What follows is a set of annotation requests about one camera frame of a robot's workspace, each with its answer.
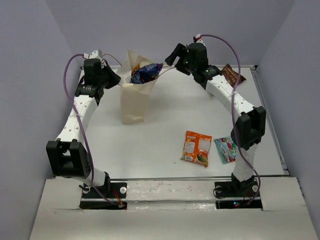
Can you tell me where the cream paper bag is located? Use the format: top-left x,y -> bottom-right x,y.
116,50 -> 166,124

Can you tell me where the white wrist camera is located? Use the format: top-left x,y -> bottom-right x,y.
82,49 -> 103,61
193,34 -> 205,45

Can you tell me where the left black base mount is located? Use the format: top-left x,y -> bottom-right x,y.
78,181 -> 128,210

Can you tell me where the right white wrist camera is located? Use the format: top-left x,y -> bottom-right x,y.
193,34 -> 205,45

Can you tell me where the orange Kettle chips bag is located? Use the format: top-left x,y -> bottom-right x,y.
131,64 -> 141,76

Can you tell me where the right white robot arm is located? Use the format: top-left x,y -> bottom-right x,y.
165,42 -> 266,199

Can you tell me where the orange candy bag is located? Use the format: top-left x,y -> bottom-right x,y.
180,131 -> 212,168

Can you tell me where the teal Fox's candy bag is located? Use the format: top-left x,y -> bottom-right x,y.
214,136 -> 236,164

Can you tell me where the blue purple candy bag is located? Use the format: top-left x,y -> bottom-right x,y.
130,63 -> 163,85

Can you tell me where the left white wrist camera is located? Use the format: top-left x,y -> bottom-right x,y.
82,49 -> 103,61

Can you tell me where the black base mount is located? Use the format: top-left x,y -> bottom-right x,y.
212,180 -> 263,210
78,181 -> 128,210

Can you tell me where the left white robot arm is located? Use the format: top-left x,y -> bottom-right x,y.
46,54 -> 121,198

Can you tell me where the brown Kettle chips bag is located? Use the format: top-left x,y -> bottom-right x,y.
221,64 -> 239,88

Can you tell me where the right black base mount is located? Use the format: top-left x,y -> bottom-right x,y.
212,180 -> 263,210

